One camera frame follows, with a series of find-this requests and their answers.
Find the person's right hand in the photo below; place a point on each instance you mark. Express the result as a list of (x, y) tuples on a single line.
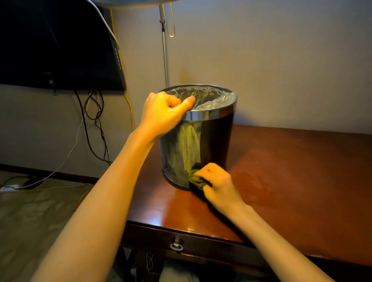
[(222, 188)]

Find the person's left hand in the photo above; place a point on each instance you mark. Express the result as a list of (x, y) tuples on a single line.
[(162, 116)]

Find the green cleaning cloth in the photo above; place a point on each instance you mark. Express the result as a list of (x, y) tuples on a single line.
[(196, 181)]

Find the black metal trash bin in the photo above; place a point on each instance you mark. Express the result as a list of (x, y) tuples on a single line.
[(215, 139)]

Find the clear plastic bin liner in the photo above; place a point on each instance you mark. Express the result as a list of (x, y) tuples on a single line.
[(209, 97)]

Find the person's left forearm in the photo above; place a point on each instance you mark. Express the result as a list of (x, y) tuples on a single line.
[(96, 215)]

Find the person's right forearm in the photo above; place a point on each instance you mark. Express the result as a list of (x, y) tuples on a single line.
[(279, 250)]

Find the grey shade metal lamp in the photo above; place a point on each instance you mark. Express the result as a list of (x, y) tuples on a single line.
[(165, 58)]

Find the brown wooden table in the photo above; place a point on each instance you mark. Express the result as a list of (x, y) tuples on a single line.
[(305, 186)]

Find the white trousers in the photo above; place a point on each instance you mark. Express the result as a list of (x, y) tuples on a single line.
[(177, 273)]

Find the black television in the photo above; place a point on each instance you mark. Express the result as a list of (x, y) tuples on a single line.
[(52, 43)]

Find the white power strip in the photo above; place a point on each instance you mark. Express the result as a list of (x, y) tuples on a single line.
[(8, 188)]

